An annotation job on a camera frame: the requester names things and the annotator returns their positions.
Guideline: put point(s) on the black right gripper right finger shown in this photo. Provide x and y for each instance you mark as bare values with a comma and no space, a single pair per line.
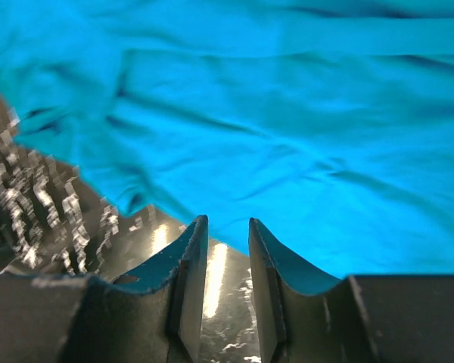
306,315

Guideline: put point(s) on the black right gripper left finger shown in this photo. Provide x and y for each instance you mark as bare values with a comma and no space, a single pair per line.
152,313

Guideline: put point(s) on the blue t-shirt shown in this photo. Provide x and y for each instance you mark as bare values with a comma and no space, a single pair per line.
331,121

